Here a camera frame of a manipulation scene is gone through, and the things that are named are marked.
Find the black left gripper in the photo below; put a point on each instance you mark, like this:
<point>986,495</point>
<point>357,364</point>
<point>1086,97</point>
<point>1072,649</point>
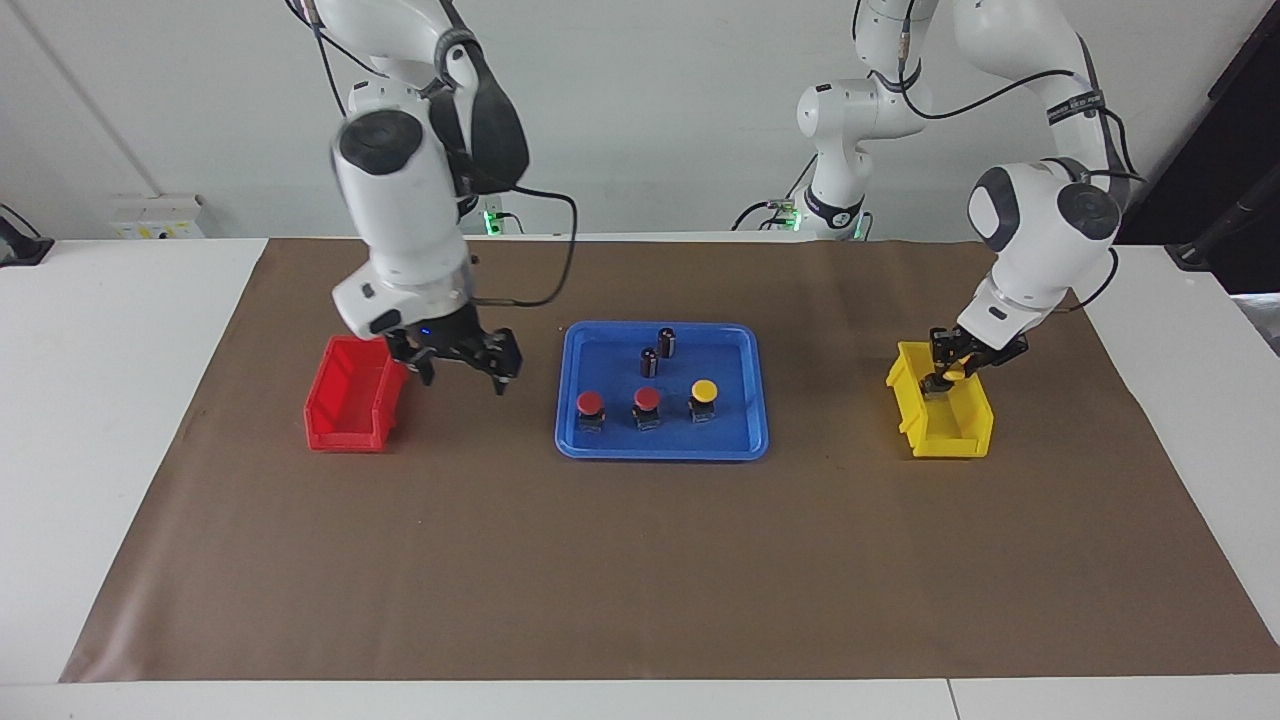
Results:
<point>975,350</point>

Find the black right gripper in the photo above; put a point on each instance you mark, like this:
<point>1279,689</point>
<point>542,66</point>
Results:
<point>450,340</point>

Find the yellow push button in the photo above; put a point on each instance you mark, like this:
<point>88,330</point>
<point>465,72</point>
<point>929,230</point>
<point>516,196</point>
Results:
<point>956,372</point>
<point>704,389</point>

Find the red push button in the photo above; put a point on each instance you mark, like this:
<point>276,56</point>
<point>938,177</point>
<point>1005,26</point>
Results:
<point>647,398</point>
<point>590,402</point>

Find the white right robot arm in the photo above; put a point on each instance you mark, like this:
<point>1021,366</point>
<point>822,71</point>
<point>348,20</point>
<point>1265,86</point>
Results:
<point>400,200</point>

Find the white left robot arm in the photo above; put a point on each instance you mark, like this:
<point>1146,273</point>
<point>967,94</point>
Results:
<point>1030,250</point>

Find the blue plastic tray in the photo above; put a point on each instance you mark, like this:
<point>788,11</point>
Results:
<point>720,440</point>

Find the yellow plastic bin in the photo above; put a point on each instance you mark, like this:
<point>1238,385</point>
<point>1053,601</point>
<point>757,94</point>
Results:
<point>950,447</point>

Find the red plastic bin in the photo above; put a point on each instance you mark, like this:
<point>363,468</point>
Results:
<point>325,425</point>

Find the black cylindrical capacitor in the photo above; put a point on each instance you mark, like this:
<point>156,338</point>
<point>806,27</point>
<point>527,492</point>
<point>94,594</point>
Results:
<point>667,343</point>
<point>649,363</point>

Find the brown table mat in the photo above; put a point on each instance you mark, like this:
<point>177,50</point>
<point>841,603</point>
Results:
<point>640,560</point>

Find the grey metallic object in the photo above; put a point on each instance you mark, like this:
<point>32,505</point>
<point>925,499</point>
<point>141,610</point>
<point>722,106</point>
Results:
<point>1262,320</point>

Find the black stand pole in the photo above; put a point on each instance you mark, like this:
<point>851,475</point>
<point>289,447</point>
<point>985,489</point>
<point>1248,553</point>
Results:
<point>1240,215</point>

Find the black background panel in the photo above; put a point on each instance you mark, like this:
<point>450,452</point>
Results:
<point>1230,130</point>

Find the white wall socket box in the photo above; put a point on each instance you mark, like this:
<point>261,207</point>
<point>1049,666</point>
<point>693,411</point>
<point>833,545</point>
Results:
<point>160,215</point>

